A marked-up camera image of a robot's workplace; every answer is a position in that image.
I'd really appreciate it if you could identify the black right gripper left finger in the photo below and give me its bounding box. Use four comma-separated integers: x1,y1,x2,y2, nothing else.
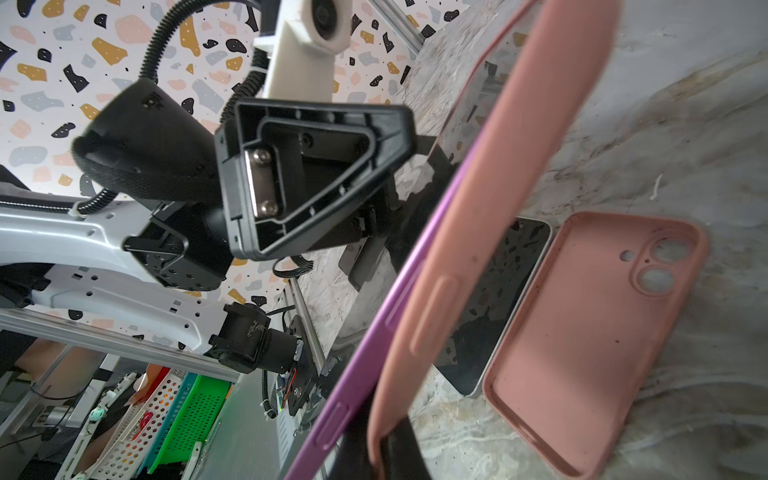
328,413,374,480

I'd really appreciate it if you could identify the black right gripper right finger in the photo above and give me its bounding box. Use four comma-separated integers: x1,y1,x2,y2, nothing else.
380,417,431,480

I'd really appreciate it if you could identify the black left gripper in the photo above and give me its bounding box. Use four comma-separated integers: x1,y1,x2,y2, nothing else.
72,79,417,291

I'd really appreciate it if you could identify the phone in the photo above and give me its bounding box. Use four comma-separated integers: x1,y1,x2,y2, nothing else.
278,1,542,479
434,218,552,397

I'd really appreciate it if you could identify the pink phone case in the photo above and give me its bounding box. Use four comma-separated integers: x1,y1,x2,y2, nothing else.
367,1,621,478
482,212,709,479

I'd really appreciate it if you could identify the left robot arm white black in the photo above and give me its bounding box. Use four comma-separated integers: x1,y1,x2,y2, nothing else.
1,79,416,373

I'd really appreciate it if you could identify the green plastic basket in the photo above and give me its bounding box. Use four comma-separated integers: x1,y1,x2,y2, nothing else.
139,373,232,474

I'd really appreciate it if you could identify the white plastic basket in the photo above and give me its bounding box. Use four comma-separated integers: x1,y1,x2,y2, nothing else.
56,368,185,479

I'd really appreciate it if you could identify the black corrugated cable hose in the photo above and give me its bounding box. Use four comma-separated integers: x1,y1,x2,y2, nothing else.
0,0,271,217

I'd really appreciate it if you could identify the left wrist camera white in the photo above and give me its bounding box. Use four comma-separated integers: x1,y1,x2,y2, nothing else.
253,0,352,103

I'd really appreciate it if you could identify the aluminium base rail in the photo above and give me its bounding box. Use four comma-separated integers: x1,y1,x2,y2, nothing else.
0,278,328,480

